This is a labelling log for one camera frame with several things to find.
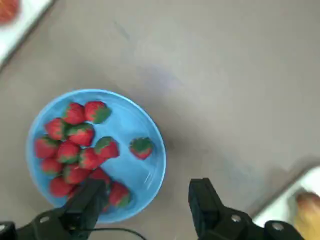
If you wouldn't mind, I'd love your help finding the red yellow apple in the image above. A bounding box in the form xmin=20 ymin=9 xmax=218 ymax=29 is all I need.
xmin=0 ymin=0 xmax=21 ymax=25

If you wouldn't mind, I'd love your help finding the thin black cable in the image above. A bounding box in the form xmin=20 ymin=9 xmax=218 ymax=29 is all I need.
xmin=91 ymin=226 xmax=149 ymax=240

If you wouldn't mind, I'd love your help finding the blue round plate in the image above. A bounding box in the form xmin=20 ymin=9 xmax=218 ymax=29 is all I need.
xmin=25 ymin=88 xmax=168 ymax=224

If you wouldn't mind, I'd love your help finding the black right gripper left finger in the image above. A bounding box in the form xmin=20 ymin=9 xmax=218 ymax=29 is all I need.
xmin=0 ymin=177 xmax=109 ymax=240

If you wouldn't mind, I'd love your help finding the white rectangular tray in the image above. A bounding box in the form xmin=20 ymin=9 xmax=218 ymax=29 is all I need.
xmin=0 ymin=0 xmax=60 ymax=68
xmin=251 ymin=166 xmax=320 ymax=240

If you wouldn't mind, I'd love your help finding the yellow brown pear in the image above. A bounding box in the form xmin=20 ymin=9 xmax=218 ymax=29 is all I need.
xmin=294 ymin=191 xmax=320 ymax=240

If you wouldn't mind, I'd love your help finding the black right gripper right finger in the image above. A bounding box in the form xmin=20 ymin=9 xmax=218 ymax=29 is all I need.
xmin=187 ymin=177 xmax=305 ymax=240

